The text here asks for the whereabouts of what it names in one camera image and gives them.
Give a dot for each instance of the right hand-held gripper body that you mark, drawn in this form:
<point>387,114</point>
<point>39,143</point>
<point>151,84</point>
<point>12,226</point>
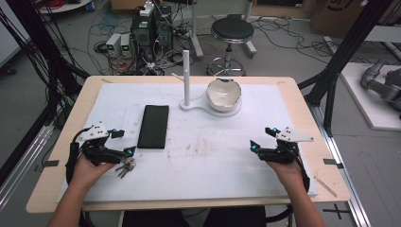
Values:
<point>293,135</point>

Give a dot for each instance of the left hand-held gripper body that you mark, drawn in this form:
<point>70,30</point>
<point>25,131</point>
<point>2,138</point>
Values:
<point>94,132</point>

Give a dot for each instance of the bunch of metal keys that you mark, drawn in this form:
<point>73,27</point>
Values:
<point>126,167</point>

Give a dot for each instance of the person's right hand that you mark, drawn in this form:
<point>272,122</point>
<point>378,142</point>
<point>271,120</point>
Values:
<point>288,173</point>

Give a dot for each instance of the person's left hand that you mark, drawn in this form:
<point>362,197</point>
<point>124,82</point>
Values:
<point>88,171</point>

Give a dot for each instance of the light wooden table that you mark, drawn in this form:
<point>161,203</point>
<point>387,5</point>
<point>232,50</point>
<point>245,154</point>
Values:
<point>318,126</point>

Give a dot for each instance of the black smartphone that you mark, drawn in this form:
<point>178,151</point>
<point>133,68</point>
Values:
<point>153,126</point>

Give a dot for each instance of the white foam mat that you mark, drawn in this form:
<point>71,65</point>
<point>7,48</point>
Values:
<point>214,157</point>

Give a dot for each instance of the black tape strip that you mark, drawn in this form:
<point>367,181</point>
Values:
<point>332,162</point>
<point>51,163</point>

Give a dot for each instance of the thin wooden stick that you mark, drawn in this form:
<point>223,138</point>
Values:
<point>326,186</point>

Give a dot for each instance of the white eggshell-shaped bowl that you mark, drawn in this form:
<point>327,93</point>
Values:
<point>223,94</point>

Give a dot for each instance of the white floor platform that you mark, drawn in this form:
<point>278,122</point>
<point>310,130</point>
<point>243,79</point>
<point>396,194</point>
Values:
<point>369,107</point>

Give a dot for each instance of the person's dark clothing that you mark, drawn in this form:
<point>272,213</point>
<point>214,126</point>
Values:
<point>189,219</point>

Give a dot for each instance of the grey power supply box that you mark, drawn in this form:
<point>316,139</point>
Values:
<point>125,44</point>
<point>113,43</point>

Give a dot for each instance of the black computer tower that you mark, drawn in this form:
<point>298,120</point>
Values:
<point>143,38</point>
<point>164,28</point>

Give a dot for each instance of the white desk leg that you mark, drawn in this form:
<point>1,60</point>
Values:
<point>249,31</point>
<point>195,34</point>

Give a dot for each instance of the black round stool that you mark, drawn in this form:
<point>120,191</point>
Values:
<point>232,30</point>

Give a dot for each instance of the cardboard box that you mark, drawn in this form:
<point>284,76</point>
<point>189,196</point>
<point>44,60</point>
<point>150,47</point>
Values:
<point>334,17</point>

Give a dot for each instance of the white power strip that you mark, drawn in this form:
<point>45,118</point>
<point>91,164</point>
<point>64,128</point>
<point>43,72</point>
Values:
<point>147,8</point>

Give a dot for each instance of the aluminium floor rail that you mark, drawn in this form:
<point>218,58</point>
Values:
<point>22,170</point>
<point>343,176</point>

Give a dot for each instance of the white stand with post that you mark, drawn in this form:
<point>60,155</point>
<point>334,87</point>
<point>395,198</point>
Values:
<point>186,78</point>

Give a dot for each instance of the black metal frame post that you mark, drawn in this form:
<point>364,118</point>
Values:
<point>346,47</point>
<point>41,47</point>

